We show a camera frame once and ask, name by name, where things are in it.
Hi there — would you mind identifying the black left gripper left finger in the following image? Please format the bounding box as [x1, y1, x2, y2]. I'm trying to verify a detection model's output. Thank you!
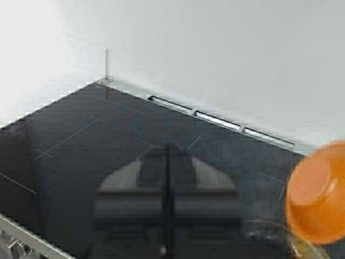
[93, 146, 167, 258]

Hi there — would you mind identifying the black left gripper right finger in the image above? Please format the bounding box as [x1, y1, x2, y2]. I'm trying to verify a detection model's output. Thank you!
[169, 145, 242, 258]

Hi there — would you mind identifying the steel frying pan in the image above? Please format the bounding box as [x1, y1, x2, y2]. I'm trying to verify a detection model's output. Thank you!
[244, 220, 329, 258]

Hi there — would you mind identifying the orange plastic bowl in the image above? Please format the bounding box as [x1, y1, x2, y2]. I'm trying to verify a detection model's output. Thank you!
[285, 140, 344, 244]

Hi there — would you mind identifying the black glass stove cooktop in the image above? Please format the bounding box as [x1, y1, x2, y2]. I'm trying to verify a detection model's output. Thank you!
[1, 83, 304, 258]

